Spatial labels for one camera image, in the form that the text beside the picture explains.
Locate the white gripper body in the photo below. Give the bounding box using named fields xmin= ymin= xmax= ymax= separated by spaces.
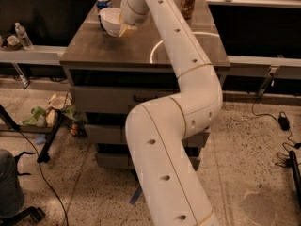
xmin=121 ymin=3 xmax=150 ymax=26

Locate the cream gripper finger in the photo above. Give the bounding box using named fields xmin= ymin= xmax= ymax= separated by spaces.
xmin=119 ymin=24 xmax=137 ymax=38

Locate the white ceramic bowl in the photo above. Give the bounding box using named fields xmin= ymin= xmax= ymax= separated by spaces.
xmin=99 ymin=8 xmax=121 ymax=37

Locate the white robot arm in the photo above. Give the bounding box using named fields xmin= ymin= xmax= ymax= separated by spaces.
xmin=121 ymin=0 xmax=223 ymax=226

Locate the blue pepsi can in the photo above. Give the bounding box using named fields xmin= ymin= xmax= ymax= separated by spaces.
xmin=95 ymin=0 xmax=113 ymax=18

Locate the brown snack jar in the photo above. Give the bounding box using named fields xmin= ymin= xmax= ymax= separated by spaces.
xmin=180 ymin=0 xmax=195 ymax=19

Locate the top grey drawer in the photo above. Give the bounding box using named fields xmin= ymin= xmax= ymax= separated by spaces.
xmin=70 ymin=86 xmax=174 ymax=114

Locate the grey drawer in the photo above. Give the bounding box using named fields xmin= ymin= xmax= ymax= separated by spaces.
xmin=95 ymin=153 xmax=200 ymax=171
xmin=70 ymin=86 xmax=174 ymax=114
xmin=85 ymin=124 xmax=210 ymax=148

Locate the green and tan trash pile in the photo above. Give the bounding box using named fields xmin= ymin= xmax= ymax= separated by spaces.
xmin=23 ymin=92 xmax=85 ymax=137

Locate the clear plastic water bottle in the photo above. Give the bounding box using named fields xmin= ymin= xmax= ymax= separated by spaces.
xmin=15 ymin=23 xmax=34 ymax=50

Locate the middle grey drawer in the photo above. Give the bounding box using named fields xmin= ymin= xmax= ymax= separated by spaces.
xmin=85 ymin=124 xmax=210 ymax=148

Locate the small brown tray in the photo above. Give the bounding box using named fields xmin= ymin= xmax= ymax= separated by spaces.
xmin=0 ymin=35 xmax=22 ymax=52

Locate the bottom grey drawer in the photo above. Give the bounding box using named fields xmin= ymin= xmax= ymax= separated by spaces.
xmin=95 ymin=153 xmax=200 ymax=171

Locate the black stand leg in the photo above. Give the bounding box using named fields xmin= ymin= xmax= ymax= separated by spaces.
xmin=37 ymin=111 xmax=63 ymax=164

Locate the blue tape cross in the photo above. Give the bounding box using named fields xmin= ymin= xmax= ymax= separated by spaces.
xmin=129 ymin=186 xmax=142 ymax=205

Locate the grey office chair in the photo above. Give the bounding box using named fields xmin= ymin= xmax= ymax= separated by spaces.
xmin=0 ymin=149 xmax=45 ymax=226

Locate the black floor cable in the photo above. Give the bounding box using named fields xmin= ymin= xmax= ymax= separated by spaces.
xmin=17 ymin=129 xmax=70 ymax=226

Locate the black power adapter cable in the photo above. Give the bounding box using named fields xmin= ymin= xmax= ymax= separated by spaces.
xmin=250 ymin=94 xmax=301 ymax=169

